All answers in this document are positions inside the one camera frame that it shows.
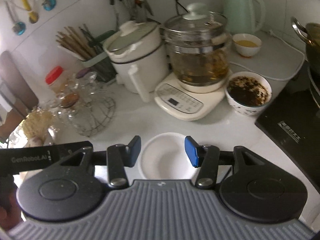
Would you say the small bowl yellow liquid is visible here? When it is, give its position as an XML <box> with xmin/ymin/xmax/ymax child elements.
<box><xmin>232</xmin><ymin>34</ymin><xmax>262</xmax><ymax>58</ymax></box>

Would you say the person left hand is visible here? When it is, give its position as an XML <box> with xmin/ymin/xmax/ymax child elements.
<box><xmin>0</xmin><ymin>191</ymin><xmax>23</xmax><ymax>231</ymax></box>

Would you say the yellow gas hose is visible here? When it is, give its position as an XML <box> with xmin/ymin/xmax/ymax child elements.
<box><xmin>12</xmin><ymin>0</ymin><xmax>40</xmax><ymax>25</ymax></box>

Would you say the mint green electric kettle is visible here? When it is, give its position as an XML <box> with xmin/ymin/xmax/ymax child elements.
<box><xmin>223</xmin><ymin>0</ymin><xmax>266</xmax><ymax>34</ymax></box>

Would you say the white electric cooking pot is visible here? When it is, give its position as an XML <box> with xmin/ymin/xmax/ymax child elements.
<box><xmin>103</xmin><ymin>21</ymin><xmax>169</xmax><ymax>102</ymax></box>

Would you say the glass health kettle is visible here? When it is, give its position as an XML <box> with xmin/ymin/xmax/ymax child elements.
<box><xmin>164</xmin><ymin>3</ymin><xmax>231</xmax><ymax>87</ymax></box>

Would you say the white plastic bowl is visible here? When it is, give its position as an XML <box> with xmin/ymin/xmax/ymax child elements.
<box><xmin>138</xmin><ymin>132</ymin><xmax>197</xmax><ymax>180</ymax></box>

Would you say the white kettle base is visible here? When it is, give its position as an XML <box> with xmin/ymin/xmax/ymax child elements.
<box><xmin>154</xmin><ymin>73</ymin><xmax>227</xmax><ymax>121</ymax></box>

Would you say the red lid plastic jar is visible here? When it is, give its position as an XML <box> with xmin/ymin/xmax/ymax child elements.
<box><xmin>45</xmin><ymin>66</ymin><xmax>69</xmax><ymax>94</ymax></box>

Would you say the dark wooden cutting board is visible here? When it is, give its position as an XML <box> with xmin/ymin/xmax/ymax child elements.
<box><xmin>1</xmin><ymin>51</ymin><xmax>39</xmax><ymax>120</ymax></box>

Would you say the chopstick holder with chopsticks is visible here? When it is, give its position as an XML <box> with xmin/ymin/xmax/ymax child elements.
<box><xmin>56</xmin><ymin>25</ymin><xmax>116</xmax><ymax>83</ymax></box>

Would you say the dried noodle bundle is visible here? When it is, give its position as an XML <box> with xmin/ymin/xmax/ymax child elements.
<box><xmin>21</xmin><ymin>108</ymin><xmax>55</xmax><ymax>142</ymax></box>

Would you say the bowl with garlic and noodles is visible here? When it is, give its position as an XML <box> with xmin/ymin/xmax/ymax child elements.
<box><xmin>24</xmin><ymin>136</ymin><xmax>55</xmax><ymax>148</ymax></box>

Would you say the black induction cooktop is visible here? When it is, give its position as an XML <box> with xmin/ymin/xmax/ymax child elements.
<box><xmin>255</xmin><ymin>61</ymin><xmax>319</xmax><ymax>191</ymax></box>

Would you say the bowl of dark tea leaves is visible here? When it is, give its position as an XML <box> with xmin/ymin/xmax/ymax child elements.
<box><xmin>225</xmin><ymin>72</ymin><xmax>273</xmax><ymax>116</ymax></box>

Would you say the wire basket with glassware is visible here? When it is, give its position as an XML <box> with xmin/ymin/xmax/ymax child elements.
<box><xmin>57</xmin><ymin>71</ymin><xmax>116</xmax><ymax>137</ymax></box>

